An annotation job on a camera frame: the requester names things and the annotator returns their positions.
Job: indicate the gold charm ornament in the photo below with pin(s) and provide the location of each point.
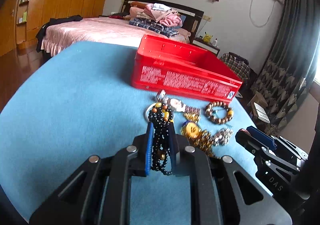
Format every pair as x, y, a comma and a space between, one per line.
192, 117

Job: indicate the yellow pikachu toy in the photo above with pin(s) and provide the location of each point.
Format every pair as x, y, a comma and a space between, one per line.
207, 37

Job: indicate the plaid bag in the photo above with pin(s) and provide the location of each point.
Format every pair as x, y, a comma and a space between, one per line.
237, 64

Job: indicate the pile of folded clothes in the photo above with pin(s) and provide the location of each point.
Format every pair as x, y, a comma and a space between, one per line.
155, 17

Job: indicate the bed with pink cover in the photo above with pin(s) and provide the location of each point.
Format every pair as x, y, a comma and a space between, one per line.
60, 33

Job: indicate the silver bangle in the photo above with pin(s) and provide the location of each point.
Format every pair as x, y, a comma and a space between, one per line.
146, 114

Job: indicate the silver wrist watch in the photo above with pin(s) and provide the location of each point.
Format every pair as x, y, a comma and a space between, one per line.
176, 104

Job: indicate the white lotion bottle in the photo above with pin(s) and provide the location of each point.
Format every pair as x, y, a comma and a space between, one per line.
215, 42

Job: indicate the white box on stool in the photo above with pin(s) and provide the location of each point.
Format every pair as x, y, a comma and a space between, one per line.
258, 106

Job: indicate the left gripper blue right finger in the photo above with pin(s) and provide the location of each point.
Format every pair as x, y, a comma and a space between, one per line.
181, 160

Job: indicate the red tin box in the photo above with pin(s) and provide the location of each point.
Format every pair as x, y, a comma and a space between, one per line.
182, 69

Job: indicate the dark patterned curtain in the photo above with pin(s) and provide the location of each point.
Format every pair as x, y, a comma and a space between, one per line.
290, 67

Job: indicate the blue table cloth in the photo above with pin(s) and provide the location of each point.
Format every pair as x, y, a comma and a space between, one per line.
81, 103

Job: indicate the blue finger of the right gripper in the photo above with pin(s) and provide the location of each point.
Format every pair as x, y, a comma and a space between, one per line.
262, 136
258, 149

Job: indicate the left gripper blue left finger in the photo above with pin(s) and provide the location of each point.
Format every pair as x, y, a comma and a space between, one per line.
141, 164

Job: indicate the black white nightstand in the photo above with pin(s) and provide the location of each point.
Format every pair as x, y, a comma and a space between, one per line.
200, 43

